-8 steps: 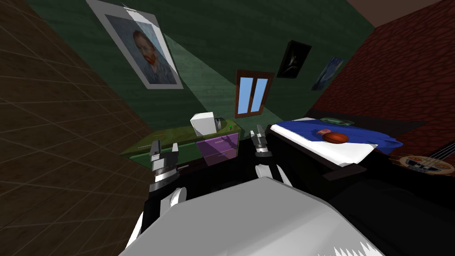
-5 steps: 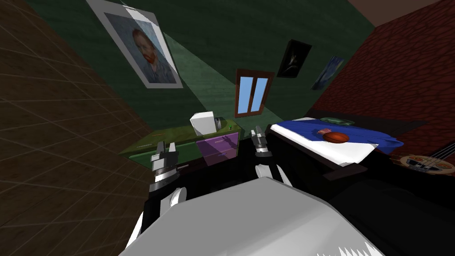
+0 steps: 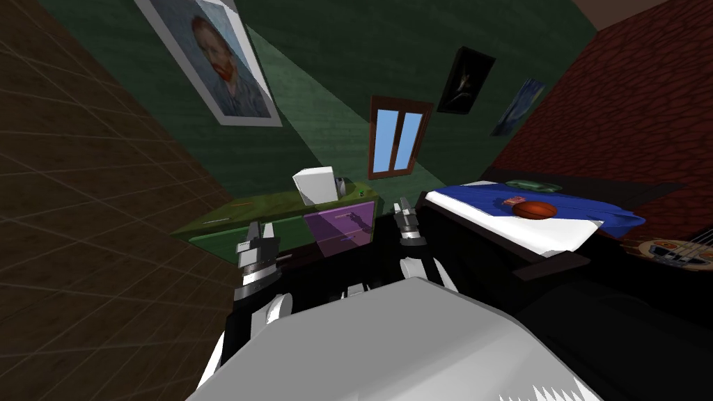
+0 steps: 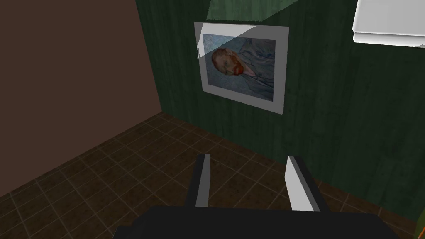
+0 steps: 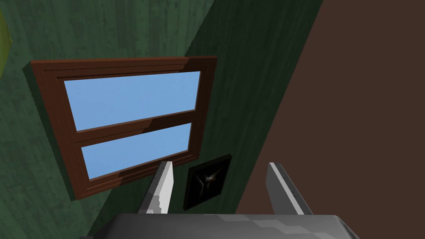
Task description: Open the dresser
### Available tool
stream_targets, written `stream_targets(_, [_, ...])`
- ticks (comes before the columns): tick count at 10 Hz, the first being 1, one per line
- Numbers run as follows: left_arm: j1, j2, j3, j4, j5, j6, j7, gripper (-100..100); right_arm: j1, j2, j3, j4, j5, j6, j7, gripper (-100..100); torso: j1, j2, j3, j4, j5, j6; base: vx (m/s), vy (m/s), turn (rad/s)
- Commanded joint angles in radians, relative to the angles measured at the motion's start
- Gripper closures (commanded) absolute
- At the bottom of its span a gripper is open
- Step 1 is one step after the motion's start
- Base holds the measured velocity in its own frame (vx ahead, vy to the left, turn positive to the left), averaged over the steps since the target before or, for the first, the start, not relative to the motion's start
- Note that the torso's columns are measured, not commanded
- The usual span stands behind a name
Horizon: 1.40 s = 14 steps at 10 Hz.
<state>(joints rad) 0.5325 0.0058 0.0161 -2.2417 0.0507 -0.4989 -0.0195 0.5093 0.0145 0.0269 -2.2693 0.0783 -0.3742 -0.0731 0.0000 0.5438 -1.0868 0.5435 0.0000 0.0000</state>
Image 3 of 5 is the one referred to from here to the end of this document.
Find bed with blue cover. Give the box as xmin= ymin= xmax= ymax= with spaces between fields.
xmin=416 ymin=168 xmax=687 ymax=282

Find brown framed window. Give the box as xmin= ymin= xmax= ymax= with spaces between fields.
xmin=367 ymin=95 xmax=435 ymax=181

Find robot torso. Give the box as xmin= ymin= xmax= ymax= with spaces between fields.
xmin=186 ymin=276 xmax=606 ymax=401

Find blue night sky picture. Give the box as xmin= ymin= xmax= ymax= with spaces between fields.
xmin=489 ymin=78 xmax=548 ymax=138

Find dark framed picture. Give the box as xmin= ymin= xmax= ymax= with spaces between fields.
xmin=437 ymin=47 xmax=496 ymax=116

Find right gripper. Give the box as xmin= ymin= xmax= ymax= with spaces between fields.
xmin=393 ymin=197 xmax=421 ymax=237

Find framed portrait painting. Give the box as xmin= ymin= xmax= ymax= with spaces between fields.
xmin=133 ymin=0 xmax=283 ymax=128

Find green desk with purple drawers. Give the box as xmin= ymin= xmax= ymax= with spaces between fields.
xmin=170 ymin=166 xmax=381 ymax=265

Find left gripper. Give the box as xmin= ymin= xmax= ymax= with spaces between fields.
xmin=235 ymin=220 xmax=282 ymax=269

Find brown guitar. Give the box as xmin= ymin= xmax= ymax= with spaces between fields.
xmin=622 ymin=225 xmax=713 ymax=273

